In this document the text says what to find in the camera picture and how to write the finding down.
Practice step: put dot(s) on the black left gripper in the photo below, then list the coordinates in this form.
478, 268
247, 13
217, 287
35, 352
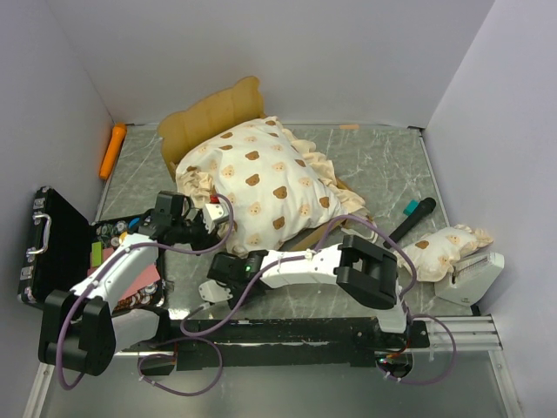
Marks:
207, 239

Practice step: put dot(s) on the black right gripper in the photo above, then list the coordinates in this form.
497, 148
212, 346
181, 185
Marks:
237, 295

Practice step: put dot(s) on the bear print bed mattress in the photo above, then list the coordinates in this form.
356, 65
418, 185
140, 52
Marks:
279, 185

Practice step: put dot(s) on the wooden pet bed frame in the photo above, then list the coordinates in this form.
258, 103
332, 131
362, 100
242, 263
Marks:
182, 131

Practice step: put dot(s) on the small bear print pillow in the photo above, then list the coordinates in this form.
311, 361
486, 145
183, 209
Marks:
435, 254

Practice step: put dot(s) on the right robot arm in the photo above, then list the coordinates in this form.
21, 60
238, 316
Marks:
364, 271

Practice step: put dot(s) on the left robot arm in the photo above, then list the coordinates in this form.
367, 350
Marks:
80, 330

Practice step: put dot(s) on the blue round cap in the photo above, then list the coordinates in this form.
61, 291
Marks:
132, 223

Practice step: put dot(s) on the pink paper sheets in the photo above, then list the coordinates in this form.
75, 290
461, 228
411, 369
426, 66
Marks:
145, 278

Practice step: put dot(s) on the black open carrying case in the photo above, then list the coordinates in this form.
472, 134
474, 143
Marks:
58, 246

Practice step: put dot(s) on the green block in case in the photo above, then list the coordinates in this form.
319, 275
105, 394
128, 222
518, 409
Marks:
96, 254

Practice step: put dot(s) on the orange plastic carrot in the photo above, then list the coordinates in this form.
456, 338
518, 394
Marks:
118, 134

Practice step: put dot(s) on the white lint roller box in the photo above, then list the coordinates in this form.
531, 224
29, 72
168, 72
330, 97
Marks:
470, 279

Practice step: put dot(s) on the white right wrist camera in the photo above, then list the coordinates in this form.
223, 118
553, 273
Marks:
211, 292

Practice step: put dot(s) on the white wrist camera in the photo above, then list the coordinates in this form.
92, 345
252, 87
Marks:
215, 213
211, 292

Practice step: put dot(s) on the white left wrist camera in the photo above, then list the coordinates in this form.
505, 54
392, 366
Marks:
215, 213

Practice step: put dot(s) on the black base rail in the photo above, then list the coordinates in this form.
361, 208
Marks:
196, 355

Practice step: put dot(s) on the aluminium frame rail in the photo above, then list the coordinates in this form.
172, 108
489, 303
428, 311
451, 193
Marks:
474, 333

